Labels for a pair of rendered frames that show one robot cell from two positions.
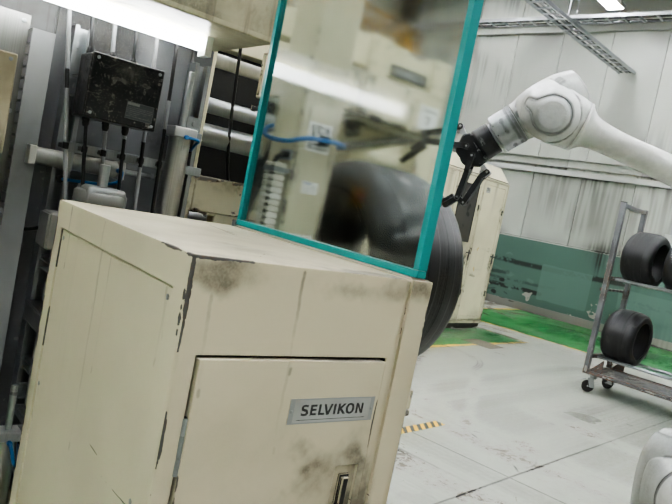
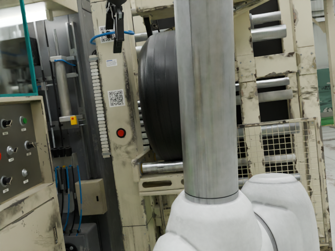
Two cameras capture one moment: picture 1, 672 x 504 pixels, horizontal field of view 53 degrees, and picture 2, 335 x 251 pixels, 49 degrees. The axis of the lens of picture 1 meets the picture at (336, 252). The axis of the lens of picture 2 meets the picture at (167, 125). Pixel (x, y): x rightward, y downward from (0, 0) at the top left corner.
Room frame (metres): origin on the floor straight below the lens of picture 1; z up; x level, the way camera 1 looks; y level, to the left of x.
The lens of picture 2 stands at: (0.80, -1.32, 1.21)
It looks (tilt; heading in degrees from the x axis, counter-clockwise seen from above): 5 degrees down; 49
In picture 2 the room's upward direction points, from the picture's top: 7 degrees counter-clockwise
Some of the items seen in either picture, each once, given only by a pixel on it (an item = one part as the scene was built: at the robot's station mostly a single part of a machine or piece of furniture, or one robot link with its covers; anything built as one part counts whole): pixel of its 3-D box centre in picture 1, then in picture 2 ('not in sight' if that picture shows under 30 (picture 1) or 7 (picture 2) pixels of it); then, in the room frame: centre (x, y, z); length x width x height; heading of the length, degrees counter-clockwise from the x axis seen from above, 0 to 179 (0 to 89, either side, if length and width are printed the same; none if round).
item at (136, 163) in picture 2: not in sight; (146, 162); (1.85, 0.09, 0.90); 0.40 x 0.03 x 0.10; 39
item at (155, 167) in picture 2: not in sight; (179, 165); (1.85, -0.14, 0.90); 0.35 x 0.05 x 0.05; 129
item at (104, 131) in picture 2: not in sight; (102, 106); (1.71, 0.19, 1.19); 0.05 x 0.04 x 0.48; 39
